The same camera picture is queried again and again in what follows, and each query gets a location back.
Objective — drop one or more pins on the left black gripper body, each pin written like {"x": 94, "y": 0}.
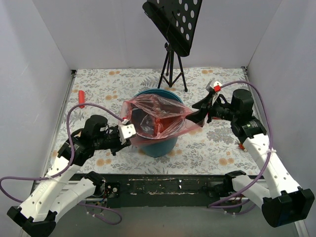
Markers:
{"x": 116, "y": 139}

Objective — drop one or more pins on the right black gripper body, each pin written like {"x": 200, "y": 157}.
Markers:
{"x": 204, "y": 110}

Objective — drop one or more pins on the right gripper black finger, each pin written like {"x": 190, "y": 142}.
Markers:
{"x": 204, "y": 103}
{"x": 198, "y": 117}

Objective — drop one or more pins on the red plastic trash bag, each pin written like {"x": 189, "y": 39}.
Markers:
{"x": 157, "y": 119}

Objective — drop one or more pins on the teal plastic trash bin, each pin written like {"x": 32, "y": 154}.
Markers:
{"x": 160, "y": 148}

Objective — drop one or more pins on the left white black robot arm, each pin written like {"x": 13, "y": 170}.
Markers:
{"x": 40, "y": 212}

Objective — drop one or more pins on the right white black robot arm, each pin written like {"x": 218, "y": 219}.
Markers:
{"x": 283, "y": 200}

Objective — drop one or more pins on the floral patterned table mat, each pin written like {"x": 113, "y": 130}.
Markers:
{"x": 211, "y": 150}

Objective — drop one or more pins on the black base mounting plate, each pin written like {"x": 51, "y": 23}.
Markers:
{"x": 140, "y": 190}

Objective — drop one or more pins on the black perforated music stand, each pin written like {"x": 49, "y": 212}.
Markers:
{"x": 176, "y": 20}

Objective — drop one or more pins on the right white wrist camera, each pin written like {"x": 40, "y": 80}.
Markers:
{"x": 214, "y": 86}

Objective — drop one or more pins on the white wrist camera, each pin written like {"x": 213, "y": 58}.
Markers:
{"x": 214, "y": 86}
{"x": 126, "y": 132}

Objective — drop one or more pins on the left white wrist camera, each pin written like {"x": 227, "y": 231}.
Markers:
{"x": 126, "y": 132}

